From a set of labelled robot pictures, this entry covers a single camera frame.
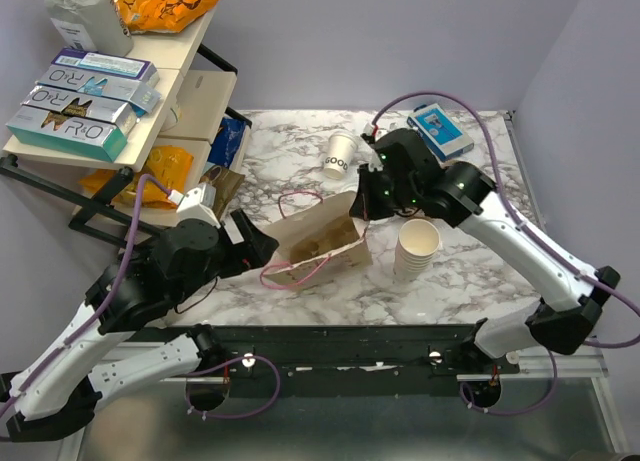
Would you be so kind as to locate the blue white razor box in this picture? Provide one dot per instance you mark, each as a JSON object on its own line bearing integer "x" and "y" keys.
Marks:
{"x": 442, "y": 135}

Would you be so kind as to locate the grey coffee bag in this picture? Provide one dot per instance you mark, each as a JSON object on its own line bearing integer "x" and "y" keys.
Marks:
{"x": 90, "y": 25}

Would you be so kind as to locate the black beige shelf rack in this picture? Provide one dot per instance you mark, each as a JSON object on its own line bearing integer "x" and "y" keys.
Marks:
{"x": 196, "y": 85}

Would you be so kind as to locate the silver R&O box upper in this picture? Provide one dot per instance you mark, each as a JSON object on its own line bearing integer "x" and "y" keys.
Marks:
{"x": 142, "y": 98}

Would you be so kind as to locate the purple white box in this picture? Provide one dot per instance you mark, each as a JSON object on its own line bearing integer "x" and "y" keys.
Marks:
{"x": 140, "y": 70}

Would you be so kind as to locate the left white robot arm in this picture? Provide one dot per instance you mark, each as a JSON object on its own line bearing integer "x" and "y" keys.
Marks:
{"x": 60, "y": 393}

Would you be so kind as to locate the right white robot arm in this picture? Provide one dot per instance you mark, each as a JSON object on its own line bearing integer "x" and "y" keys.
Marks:
{"x": 572, "y": 293}

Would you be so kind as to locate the brown snack bag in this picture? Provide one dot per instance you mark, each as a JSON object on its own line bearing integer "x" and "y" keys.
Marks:
{"x": 217, "y": 187}

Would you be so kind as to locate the silver r&o box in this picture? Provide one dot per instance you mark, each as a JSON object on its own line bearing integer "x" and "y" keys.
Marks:
{"x": 70, "y": 103}
{"x": 142, "y": 98}

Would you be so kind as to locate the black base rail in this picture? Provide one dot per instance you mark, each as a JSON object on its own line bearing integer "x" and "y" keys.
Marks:
{"x": 341, "y": 361}

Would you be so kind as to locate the stack of paper cups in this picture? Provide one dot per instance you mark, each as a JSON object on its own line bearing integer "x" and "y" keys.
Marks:
{"x": 417, "y": 245}

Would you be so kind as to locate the teal R&O box front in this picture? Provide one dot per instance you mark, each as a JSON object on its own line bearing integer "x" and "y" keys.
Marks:
{"x": 72, "y": 135}

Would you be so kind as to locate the white paper coffee cup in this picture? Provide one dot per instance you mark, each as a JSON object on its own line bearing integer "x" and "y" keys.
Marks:
{"x": 342, "y": 145}

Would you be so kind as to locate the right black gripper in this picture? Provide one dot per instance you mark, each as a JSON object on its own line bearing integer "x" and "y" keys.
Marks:
{"x": 364, "y": 206}

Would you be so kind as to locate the silver R&O box middle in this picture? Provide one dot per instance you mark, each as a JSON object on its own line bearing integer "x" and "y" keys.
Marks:
{"x": 70, "y": 103}

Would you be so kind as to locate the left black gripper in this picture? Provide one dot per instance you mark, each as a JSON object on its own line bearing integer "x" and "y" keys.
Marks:
{"x": 257, "y": 246}

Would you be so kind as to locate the orange snack bag top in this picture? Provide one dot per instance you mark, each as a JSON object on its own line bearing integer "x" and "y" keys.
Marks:
{"x": 162, "y": 16}

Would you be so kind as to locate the blue snack bag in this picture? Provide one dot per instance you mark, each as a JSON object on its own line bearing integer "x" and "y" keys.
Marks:
{"x": 227, "y": 143}

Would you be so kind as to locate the brown pink paper bag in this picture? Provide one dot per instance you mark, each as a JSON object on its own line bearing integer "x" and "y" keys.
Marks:
{"x": 281, "y": 274}

